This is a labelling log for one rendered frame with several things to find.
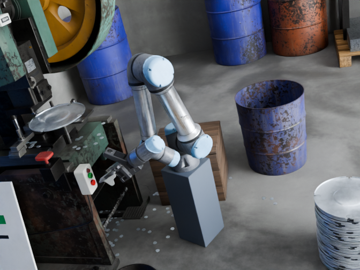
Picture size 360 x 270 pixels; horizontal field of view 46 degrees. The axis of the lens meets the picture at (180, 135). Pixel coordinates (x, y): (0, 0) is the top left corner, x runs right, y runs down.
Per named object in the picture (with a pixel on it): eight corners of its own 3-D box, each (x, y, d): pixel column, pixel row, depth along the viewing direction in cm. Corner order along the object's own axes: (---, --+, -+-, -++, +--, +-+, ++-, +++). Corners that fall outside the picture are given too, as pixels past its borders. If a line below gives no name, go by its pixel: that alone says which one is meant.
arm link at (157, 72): (199, 140, 204) (146, 46, 173) (219, 148, 192) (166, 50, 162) (181, 156, 200) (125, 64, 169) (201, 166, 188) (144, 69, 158)
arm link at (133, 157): (132, 152, 177) (139, 142, 184) (125, 157, 179) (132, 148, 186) (144, 165, 179) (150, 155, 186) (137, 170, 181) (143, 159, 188)
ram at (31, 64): (58, 91, 214) (36, 35, 200) (43, 104, 201) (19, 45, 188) (29, 95, 219) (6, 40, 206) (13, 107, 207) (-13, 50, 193)
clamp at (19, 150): (38, 140, 212) (31, 122, 207) (20, 158, 198) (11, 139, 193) (28, 140, 214) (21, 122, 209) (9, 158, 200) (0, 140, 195)
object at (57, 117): (69, 130, 196) (68, 128, 196) (18, 134, 205) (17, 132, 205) (94, 101, 219) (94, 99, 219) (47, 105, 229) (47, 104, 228)
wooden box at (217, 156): (228, 165, 283) (219, 120, 267) (225, 200, 250) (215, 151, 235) (171, 171, 292) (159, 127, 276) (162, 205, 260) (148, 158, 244)
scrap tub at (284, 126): (309, 141, 289) (304, 76, 267) (310, 176, 254) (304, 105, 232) (248, 144, 302) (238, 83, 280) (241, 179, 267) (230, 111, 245)
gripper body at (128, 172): (121, 184, 187) (140, 171, 181) (108, 170, 185) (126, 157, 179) (127, 174, 194) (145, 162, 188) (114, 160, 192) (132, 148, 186)
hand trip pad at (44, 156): (59, 164, 188) (53, 150, 184) (53, 172, 183) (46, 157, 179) (46, 165, 190) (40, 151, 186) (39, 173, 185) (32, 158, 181)
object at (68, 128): (101, 130, 219) (93, 107, 213) (90, 144, 207) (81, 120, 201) (60, 134, 227) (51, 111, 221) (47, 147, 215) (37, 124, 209)
